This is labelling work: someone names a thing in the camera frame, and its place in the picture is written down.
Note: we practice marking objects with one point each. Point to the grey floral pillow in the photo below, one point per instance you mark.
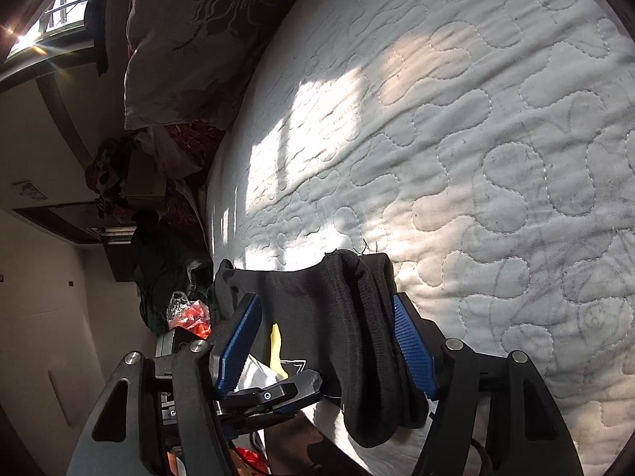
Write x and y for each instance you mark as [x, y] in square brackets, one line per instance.
[192, 60]

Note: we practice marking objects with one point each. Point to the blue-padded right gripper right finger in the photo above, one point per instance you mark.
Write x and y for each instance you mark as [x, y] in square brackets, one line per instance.
[448, 372]

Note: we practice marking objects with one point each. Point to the yellow tag on pants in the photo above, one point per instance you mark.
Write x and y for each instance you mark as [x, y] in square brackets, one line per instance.
[275, 352]

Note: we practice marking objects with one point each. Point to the black pants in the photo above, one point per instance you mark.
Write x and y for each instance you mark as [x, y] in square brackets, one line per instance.
[337, 318]

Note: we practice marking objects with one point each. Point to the window with dark frame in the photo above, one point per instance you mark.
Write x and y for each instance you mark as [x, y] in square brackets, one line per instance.
[55, 18]

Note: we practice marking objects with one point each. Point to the red plastic bag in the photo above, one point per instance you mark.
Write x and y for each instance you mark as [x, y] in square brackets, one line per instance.
[193, 316]

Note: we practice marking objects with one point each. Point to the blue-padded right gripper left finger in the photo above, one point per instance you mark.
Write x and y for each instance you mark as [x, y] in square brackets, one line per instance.
[207, 370]

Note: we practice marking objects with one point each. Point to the red floral pillow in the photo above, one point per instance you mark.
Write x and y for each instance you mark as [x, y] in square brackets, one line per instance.
[181, 150]

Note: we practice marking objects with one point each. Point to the white quilted mattress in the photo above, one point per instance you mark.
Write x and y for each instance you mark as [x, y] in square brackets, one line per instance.
[487, 147]

